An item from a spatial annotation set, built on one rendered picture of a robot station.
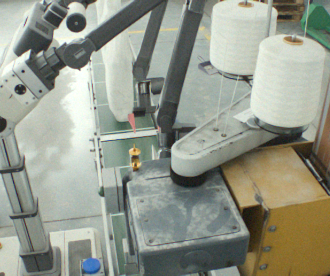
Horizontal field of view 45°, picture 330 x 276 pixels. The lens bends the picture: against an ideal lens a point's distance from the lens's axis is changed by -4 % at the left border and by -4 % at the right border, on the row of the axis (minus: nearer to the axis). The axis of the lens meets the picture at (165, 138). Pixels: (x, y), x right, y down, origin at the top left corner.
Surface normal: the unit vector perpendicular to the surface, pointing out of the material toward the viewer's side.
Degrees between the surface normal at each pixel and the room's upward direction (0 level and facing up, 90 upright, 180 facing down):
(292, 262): 90
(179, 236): 0
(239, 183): 0
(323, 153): 90
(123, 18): 76
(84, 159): 0
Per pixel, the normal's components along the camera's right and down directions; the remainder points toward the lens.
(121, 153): 0.00, -0.83
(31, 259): 0.19, 0.54
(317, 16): 0.19, 0.32
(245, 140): 0.58, 0.44
